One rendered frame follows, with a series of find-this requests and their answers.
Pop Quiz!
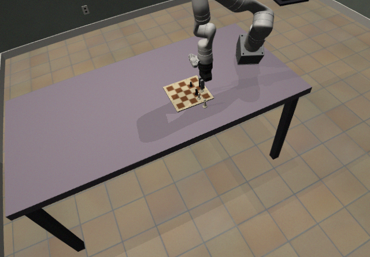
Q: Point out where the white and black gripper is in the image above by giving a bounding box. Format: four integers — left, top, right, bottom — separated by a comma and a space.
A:
188, 53, 213, 90

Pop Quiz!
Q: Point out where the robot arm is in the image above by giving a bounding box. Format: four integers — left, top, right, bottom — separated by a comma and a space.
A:
191, 0, 274, 55

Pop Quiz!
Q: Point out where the brown and cream chessboard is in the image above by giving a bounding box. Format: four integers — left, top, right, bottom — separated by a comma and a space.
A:
163, 75, 214, 112

